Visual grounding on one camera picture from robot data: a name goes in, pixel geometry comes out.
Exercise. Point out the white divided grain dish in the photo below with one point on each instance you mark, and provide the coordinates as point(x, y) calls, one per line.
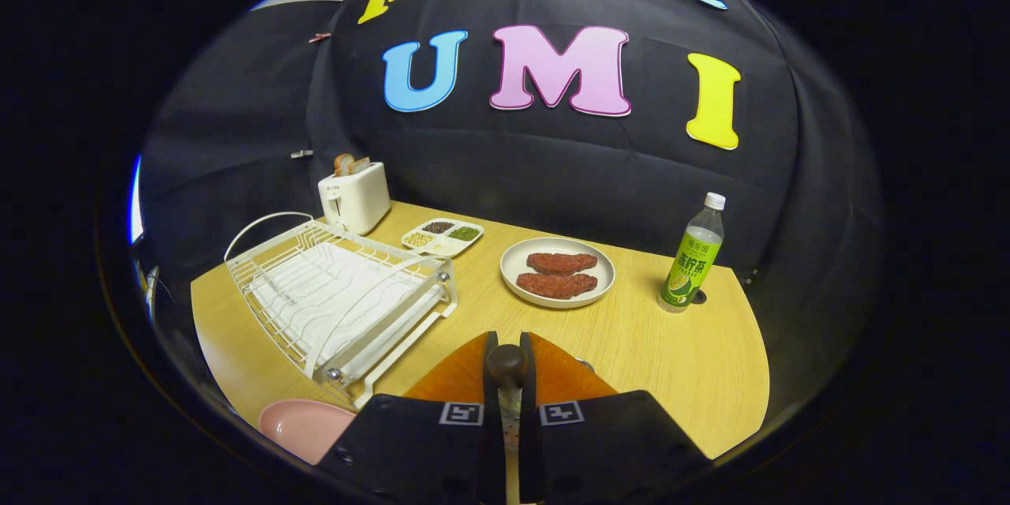
point(446, 246)

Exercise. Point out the brown meat piece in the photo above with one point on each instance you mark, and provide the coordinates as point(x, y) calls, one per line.
point(556, 285)
point(562, 263)

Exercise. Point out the green label tea bottle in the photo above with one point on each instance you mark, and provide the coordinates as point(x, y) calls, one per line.
point(694, 260)

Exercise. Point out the red clip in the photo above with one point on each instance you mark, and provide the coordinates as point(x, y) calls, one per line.
point(319, 37)

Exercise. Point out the white round meat plate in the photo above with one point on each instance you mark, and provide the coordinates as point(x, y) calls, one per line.
point(604, 272)

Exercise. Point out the pink plate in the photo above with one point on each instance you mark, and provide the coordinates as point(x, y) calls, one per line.
point(304, 426)

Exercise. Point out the white toaster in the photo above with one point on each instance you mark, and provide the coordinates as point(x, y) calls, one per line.
point(359, 201)

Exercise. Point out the toasted bread slice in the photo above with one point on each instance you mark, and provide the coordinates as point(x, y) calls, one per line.
point(342, 164)
point(360, 166)

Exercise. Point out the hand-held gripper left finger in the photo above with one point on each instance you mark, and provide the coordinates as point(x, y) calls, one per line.
point(418, 450)

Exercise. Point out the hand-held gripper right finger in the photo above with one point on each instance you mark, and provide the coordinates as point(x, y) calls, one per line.
point(607, 450)

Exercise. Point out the silver metal spoon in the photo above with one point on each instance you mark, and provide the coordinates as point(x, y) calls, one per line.
point(507, 363)

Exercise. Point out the black backdrop cloth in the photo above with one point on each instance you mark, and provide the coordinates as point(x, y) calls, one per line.
point(631, 173)

